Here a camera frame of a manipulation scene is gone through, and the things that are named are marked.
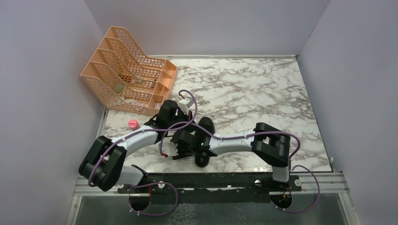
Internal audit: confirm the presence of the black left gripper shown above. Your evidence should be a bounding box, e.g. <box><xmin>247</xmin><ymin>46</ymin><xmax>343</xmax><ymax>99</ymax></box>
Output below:
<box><xmin>167</xmin><ymin>109</ymin><xmax>199</xmax><ymax>133</ymax></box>

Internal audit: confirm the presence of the black canvas sneaker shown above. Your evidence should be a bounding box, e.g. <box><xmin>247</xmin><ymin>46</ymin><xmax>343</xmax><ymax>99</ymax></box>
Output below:
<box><xmin>193</xmin><ymin>117</ymin><xmax>216</xmax><ymax>167</ymax></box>

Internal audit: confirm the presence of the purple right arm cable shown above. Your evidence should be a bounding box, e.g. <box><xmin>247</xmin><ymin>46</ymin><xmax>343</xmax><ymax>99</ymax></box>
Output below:
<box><xmin>158</xmin><ymin>121</ymin><xmax>321</xmax><ymax>214</ymax></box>

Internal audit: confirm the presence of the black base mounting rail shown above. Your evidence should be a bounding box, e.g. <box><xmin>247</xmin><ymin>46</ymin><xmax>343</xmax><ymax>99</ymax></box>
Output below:
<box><xmin>117</xmin><ymin>172</ymin><xmax>302</xmax><ymax>204</ymax></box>

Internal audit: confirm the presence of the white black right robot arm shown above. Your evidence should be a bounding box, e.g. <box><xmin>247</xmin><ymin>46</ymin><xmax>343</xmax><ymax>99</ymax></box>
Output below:
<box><xmin>171</xmin><ymin>122</ymin><xmax>291</xmax><ymax>191</ymax></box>

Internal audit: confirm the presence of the orange plastic file organizer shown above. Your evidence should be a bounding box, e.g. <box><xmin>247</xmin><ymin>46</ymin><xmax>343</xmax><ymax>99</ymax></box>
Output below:
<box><xmin>81</xmin><ymin>26</ymin><xmax>177</xmax><ymax>116</ymax></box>

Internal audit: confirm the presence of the pink capped small bottle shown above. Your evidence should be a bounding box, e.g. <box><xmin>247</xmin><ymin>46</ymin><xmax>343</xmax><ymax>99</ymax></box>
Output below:
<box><xmin>128</xmin><ymin>120</ymin><xmax>140</xmax><ymax>131</ymax></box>

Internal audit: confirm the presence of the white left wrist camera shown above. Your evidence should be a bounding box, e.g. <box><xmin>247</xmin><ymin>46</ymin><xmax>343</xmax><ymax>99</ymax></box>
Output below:
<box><xmin>177</xmin><ymin>97</ymin><xmax>194</xmax><ymax>115</ymax></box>

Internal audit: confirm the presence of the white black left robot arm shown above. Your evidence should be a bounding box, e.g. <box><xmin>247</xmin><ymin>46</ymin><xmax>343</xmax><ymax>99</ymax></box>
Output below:
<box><xmin>78</xmin><ymin>97</ymin><xmax>197</xmax><ymax>193</ymax></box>

